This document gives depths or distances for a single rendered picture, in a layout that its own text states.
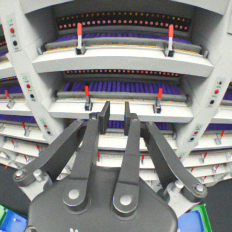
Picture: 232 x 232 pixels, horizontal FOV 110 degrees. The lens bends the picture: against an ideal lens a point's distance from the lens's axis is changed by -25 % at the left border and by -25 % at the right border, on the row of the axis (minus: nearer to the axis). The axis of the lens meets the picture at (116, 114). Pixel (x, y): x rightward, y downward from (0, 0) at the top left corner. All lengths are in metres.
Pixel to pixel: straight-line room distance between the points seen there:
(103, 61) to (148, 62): 0.13
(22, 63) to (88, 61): 0.25
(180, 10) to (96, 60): 0.42
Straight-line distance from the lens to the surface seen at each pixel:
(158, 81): 0.53
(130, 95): 0.44
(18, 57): 0.49
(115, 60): 0.34
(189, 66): 0.39
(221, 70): 0.47
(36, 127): 0.77
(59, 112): 0.48
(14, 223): 1.14
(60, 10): 0.62
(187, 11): 0.61
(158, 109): 0.44
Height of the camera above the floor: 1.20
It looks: 36 degrees down
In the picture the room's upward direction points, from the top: straight up
